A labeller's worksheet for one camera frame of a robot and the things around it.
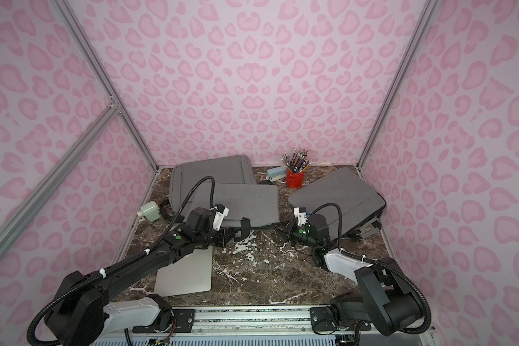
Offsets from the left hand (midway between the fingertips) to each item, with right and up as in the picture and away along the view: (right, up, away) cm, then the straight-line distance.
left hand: (235, 233), depth 82 cm
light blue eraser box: (+16, +24, +29) cm, 41 cm away
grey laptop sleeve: (+9, +10, +11) cm, 18 cm away
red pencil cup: (+25, +21, +22) cm, 39 cm away
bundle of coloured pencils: (+27, +30, +20) cm, 45 cm away
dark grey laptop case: (+54, +12, +20) cm, 59 cm away
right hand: (+15, +3, -1) cm, 15 cm away
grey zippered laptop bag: (-7, +27, +31) cm, 42 cm away
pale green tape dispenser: (-39, +7, +12) cm, 42 cm away
